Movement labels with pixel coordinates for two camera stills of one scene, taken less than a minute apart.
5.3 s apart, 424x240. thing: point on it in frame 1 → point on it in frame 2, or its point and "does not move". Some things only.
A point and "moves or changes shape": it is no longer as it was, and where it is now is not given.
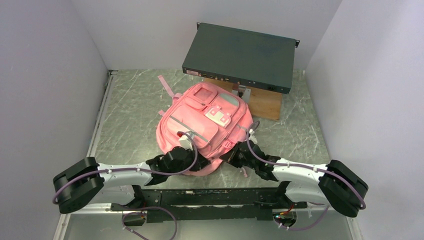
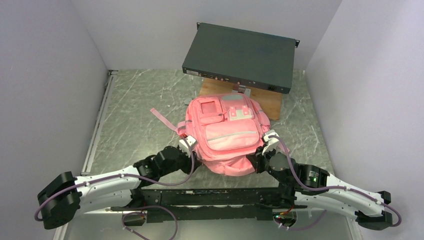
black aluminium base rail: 171,205 does not move
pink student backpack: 215,118 moves or changes shape
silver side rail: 111,73 does not move
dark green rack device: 260,59 does not move
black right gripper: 231,156 → 257,158
